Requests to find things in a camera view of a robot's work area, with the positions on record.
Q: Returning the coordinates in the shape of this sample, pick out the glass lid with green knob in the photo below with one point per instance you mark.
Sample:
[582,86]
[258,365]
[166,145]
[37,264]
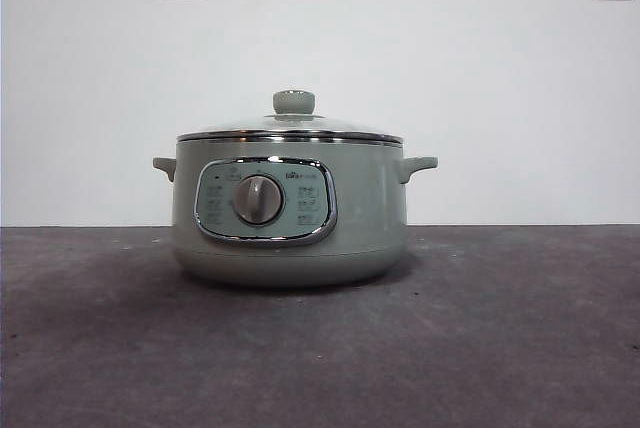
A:
[294,100]

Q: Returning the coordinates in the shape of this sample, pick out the pale green electric pot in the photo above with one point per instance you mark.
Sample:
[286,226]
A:
[365,208]

